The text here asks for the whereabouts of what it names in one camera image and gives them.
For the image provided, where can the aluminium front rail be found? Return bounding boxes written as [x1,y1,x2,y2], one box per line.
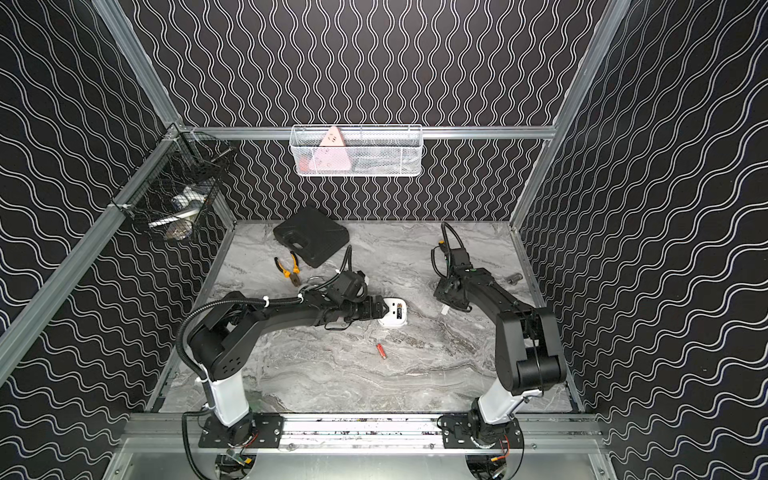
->
[119,413,602,455]

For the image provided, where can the yellow handled pliers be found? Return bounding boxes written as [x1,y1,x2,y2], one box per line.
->
[274,251,302,288]

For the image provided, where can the white items in black basket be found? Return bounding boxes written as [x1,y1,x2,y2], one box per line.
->
[148,185,211,240]

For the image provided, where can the black wire wall basket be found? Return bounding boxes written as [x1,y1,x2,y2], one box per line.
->
[115,131,235,243]

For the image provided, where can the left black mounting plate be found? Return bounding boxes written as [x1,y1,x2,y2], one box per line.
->
[198,413,285,449]

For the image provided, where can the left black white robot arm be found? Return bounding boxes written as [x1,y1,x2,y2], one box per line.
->
[175,270,400,428]

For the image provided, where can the pink triangular card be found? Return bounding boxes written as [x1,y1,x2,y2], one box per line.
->
[308,125,352,174]

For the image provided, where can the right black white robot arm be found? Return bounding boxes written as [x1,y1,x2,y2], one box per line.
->
[434,269,567,429]

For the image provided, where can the white wire wall basket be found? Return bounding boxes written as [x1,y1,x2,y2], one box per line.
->
[289,124,424,177]

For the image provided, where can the black mounting plate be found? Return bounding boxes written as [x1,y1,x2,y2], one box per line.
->
[436,412,524,450]
[198,413,285,449]

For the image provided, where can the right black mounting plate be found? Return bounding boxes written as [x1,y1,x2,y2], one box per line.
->
[436,412,524,450]

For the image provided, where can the white square alarm clock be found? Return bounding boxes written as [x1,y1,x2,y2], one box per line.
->
[378,297,408,329]

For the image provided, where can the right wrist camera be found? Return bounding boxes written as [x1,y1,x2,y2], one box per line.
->
[446,248,474,275]

